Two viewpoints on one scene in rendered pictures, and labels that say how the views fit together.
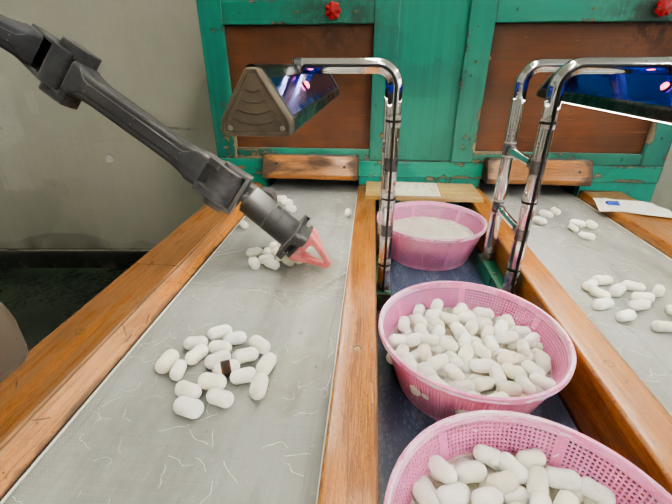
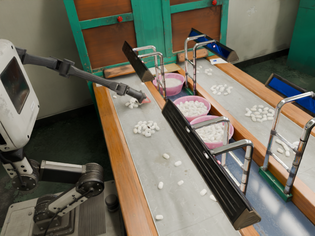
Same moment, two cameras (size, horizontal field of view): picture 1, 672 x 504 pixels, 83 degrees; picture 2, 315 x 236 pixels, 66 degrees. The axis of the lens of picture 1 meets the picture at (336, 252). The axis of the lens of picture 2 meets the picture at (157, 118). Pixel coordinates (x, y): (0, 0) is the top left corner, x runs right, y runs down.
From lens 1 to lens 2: 110 cm
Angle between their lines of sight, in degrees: 19
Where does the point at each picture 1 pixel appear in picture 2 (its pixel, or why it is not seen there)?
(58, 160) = not seen: outside the picture
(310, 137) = (117, 60)
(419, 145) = not seen: hidden behind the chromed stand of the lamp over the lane
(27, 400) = (118, 143)
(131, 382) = (131, 136)
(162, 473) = (152, 143)
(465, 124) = (168, 45)
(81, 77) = (74, 70)
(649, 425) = (221, 111)
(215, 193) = (121, 91)
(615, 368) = (217, 104)
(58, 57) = (65, 65)
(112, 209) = not seen: hidden behind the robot
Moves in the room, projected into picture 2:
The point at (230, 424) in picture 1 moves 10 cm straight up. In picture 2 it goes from (156, 135) to (154, 121)
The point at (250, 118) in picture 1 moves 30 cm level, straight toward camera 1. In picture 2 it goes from (147, 78) to (180, 97)
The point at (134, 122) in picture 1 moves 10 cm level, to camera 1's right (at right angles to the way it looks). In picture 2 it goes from (93, 78) to (108, 74)
